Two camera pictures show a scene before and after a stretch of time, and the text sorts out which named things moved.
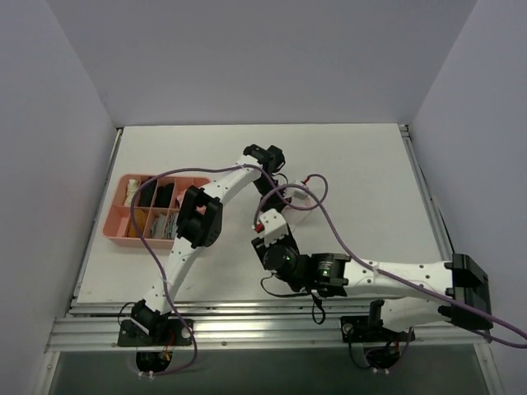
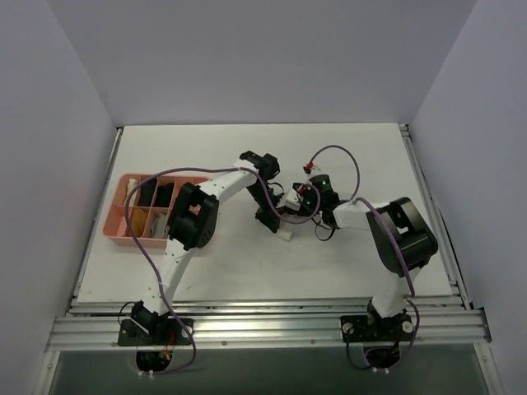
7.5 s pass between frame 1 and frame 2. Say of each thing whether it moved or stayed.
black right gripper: moved
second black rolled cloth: stayed
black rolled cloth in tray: stayed
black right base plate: stayed
